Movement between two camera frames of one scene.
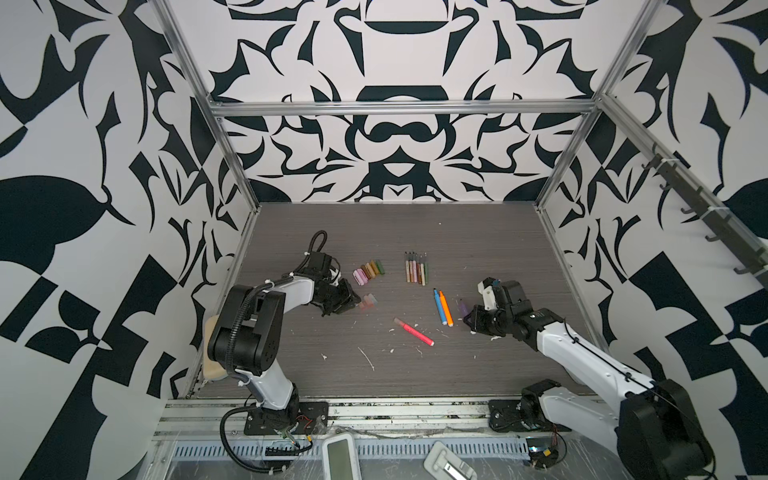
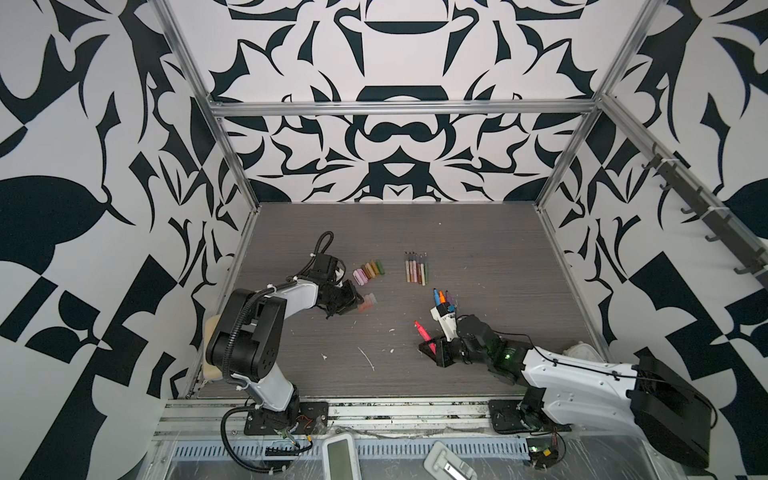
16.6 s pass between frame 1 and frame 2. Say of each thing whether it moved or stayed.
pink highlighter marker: moved
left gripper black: stayed
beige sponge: stayed
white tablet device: stayed
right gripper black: moved
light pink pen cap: stayed
